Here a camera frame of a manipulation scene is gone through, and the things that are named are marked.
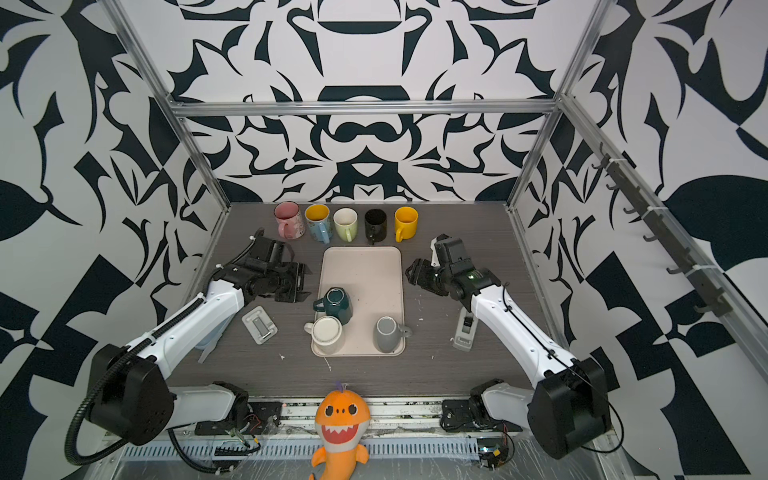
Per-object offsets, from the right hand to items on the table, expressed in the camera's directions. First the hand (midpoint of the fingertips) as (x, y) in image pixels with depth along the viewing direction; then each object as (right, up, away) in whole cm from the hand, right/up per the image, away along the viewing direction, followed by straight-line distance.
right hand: (413, 272), depth 81 cm
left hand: (-26, +1, +2) cm, 26 cm away
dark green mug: (-21, -8, +2) cm, 23 cm away
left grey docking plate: (-44, -16, +8) cm, 47 cm away
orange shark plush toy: (-17, -31, -13) cm, 38 cm away
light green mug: (-21, +14, +22) cm, 33 cm away
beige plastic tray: (-11, -4, +19) cm, 23 cm away
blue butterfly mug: (-30, +16, +23) cm, 42 cm away
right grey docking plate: (+15, -17, +6) cm, 24 cm away
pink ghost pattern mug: (-39, +13, +21) cm, 47 cm away
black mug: (-11, +14, +23) cm, 29 cm away
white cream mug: (-23, -16, 0) cm, 28 cm away
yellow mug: (0, +14, +22) cm, 26 cm away
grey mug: (-7, -15, -3) cm, 17 cm away
